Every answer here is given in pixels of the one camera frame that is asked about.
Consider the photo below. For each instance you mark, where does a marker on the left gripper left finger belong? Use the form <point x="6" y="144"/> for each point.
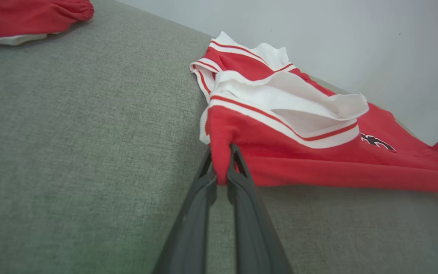
<point x="188" y="236"/>

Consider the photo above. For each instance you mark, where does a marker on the red shorts with white stripes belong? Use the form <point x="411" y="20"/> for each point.
<point x="25" y="17"/>

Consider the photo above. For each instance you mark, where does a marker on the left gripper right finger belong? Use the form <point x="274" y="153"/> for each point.
<point x="257" y="236"/>

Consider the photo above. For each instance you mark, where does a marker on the red basketball jersey number 23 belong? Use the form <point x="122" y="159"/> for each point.
<point x="299" y="163"/>

